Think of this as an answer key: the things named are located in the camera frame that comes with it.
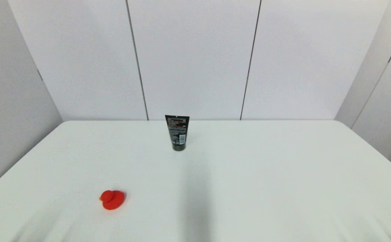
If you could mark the red rubber duck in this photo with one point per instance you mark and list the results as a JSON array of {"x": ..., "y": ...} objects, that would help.
[{"x": 113, "y": 200}]

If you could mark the black cosmetic tube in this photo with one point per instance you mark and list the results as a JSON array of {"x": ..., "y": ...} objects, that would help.
[{"x": 178, "y": 132}]

